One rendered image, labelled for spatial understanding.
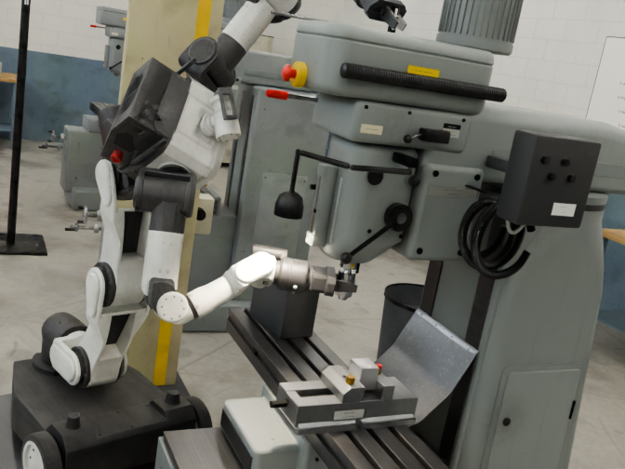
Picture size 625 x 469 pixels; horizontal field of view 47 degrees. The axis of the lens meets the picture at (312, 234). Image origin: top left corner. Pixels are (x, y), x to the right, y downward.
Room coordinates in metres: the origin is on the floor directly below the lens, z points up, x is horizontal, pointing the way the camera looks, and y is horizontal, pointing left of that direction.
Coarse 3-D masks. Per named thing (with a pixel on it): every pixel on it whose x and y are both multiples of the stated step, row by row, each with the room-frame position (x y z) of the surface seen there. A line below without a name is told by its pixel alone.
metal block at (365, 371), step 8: (352, 360) 1.71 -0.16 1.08; (360, 360) 1.72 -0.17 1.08; (368, 360) 1.73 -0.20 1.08; (352, 368) 1.70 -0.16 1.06; (360, 368) 1.67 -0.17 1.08; (368, 368) 1.68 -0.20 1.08; (376, 368) 1.69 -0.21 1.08; (360, 376) 1.67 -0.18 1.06; (368, 376) 1.68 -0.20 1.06; (376, 376) 1.69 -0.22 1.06; (368, 384) 1.68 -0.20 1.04
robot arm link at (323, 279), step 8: (296, 264) 1.83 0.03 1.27; (304, 264) 1.83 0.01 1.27; (296, 272) 1.81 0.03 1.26; (304, 272) 1.82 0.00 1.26; (312, 272) 1.83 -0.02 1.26; (320, 272) 1.84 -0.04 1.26; (328, 272) 1.85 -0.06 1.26; (296, 280) 1.81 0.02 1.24; (304, 280) 1.81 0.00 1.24; (312, 280) 1.81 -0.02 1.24; (320, 280) 1.81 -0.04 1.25; (328, 280) 1.80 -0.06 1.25; (336, 280) 1.81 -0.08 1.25; (288, 288) 1.82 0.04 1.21; (296, 288) 1.81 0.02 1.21; (304, 288) 1.84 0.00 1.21; (312, 288) 1.81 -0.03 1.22; (320, 288) 1.81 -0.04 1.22; (328, 288) 1.80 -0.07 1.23
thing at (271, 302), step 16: (256, 288) 2.27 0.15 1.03; (272, 288) 2.19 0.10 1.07; (256, 304) 2.26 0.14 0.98; (272, 304) 2.17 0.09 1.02; (288, 304) 2.11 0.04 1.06; (304, 304) 2.14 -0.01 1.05; (272, 320) 2.16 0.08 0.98; (288, 320) 2.12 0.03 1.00; (304, 320) 2.15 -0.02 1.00; (288, 336) 2.12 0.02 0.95; (304, 336) 2.16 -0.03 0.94
